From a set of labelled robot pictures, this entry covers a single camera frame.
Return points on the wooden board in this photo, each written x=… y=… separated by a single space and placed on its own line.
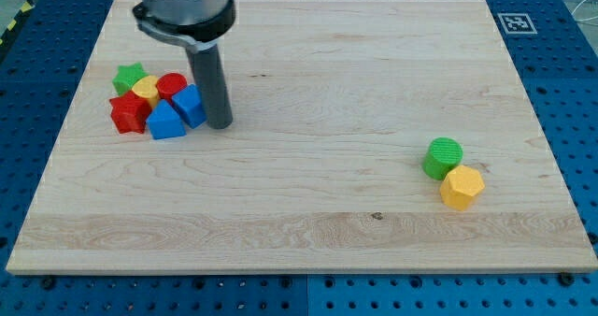
x=335 y=104

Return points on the blue cube block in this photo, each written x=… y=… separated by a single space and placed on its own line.
x=188 y=104

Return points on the grey cylindrical pointer rod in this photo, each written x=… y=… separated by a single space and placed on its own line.
x=209 y=76

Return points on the blue triangle block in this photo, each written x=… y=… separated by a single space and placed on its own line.
x=164 y=122

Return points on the green cylinder block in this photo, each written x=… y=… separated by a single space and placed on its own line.
x=442 y=156

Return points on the red cylinder block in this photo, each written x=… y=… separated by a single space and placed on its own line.
x=170 y=84

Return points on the yellow hexagon block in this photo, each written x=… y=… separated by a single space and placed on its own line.
x=461 y=186

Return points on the yellow cylinder block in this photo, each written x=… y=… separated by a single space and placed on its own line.
x=146 y=88

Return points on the red star block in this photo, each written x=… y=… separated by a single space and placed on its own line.
x=129 y=113

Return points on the green star block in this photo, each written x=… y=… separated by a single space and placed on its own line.
x=127 y=76

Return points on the white fiducial marker tag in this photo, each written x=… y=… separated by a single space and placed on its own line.
x=517 y=23

